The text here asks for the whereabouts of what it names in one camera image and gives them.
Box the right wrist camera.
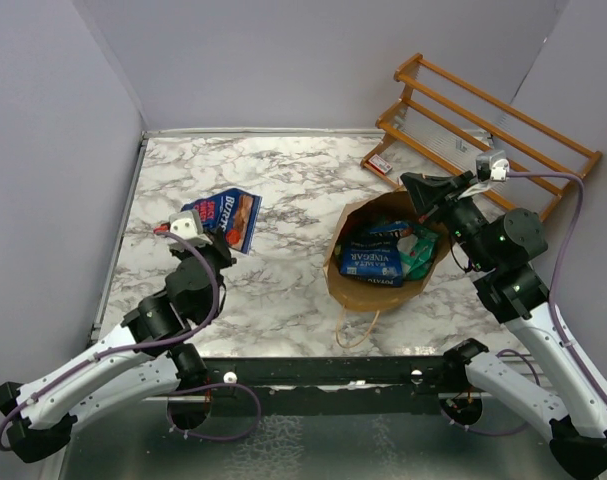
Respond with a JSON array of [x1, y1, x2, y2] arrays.
[[458, 149, 510, 199]]

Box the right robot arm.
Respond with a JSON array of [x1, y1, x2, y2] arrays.
[[401, 172, 607, 479]]

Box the blue Burts chips bag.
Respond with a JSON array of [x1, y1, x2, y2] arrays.
[[181, 188, 262, 254]]

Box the green snack packet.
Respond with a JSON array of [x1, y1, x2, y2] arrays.
[[397, 224, 439, 281]]

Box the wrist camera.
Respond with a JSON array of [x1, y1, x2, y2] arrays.
[[458, 149, 510, 199], [153, 209, 209, 247]]

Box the blue salt vinegar chips bag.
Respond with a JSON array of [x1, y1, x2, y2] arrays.
[[336, 240, 404, 287]]

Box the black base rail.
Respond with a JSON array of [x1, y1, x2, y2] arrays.
[[167, 339, 487, 417]]

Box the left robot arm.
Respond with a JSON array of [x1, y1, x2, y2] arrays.
[[0, 228, 235, 463]]

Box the small red white box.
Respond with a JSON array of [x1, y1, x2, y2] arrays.
[[366, 154, 392, 176]]

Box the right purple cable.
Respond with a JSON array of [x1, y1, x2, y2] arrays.
[[447, 169, 607, 436]]

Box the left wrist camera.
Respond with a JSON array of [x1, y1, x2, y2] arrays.
[[153, 209, 209, 247]]

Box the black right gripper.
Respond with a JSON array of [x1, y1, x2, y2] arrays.
[[403, 169, 496, 270]]

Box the brown paper bag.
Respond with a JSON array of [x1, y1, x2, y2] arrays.
[[322, 185, 454, 350]]

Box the wooden two-tier rack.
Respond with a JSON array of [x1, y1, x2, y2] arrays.
[[360, 53, 602, 218]]

